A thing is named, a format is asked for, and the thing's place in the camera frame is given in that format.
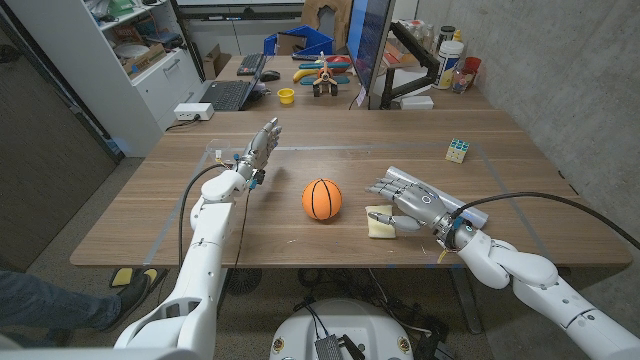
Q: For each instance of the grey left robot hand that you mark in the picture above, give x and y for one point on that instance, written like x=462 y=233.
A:
x=260 y=150

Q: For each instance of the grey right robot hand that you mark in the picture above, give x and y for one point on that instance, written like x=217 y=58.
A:
x=422 y=205

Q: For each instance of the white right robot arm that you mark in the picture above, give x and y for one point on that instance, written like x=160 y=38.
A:
x=535 y=275

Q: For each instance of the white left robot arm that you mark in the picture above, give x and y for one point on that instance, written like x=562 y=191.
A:
x=205 y=270

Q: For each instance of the aluminum foil roll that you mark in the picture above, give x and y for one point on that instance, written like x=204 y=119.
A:
x=460 y=205

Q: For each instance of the yellow sponge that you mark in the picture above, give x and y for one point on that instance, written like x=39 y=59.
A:
x=377 y=231

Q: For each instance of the clear plastic cup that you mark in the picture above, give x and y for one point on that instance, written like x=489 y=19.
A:
x=217 y=146

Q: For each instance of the small yellow cup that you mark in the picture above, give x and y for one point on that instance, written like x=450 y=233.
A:
x=286 y=96

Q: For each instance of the black laptop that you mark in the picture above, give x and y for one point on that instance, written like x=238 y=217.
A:
x=227 y=95

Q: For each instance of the Rubik's cube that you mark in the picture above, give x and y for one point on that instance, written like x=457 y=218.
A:
x=457 y=150

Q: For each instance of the black computer mouse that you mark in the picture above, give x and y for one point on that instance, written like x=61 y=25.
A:
x=270 y=76

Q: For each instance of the white power strip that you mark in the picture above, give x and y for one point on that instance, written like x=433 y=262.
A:
x=193 y=111

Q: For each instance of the orange basketball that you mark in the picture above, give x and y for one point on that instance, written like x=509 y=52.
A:
x=322 y=199

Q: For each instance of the black keyboard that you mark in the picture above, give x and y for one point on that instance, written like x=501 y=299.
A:
x=251 y=64

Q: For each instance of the yellow banana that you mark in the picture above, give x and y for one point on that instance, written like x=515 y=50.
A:
x=302 y=74

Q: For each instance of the wooden toy airplane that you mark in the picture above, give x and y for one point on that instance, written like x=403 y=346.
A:
x=325 y=77

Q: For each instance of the open cardboard box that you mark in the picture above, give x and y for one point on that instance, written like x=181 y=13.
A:
x=215 y=62

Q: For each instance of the small white box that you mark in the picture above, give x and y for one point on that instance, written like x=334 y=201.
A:
x=416 y=102

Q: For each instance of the white paper note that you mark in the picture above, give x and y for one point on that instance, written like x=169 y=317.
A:
x=361 y=96

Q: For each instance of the red bowl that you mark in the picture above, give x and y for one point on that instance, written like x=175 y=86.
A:
x=341 y=62

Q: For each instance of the blue plastic bin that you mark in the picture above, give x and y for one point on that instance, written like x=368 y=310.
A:
x=315 y=40

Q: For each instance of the clear glass jar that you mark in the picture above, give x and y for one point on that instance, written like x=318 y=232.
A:
x=461 y=81

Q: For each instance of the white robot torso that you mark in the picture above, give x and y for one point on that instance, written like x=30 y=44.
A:
x=345 y=322

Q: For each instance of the white canister with label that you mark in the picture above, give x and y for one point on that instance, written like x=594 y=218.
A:
x=447 y=65

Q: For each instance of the cardboard box with print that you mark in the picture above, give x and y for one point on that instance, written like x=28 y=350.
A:
x=147 y=59

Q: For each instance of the brown cardboard cutout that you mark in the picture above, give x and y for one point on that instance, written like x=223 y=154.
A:
x=312 y=12

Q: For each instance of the red cup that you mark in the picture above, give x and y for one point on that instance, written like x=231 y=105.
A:
x=472 y=65

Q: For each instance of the black computer monitor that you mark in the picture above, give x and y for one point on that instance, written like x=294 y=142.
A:
x=369 y=40

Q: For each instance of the white plate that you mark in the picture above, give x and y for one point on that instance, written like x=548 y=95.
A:
x=131 y=50

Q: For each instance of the jar with dark lid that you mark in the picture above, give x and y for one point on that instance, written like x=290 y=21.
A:
x=445 y=36

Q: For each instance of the white shelf cabinet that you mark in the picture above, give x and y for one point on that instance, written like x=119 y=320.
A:
x=100 y=90

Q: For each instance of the black shoe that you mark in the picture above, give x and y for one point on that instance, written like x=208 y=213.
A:
x=131 y=297

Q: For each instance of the person's leg in jeans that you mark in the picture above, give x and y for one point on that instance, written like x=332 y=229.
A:
x=45 y=305

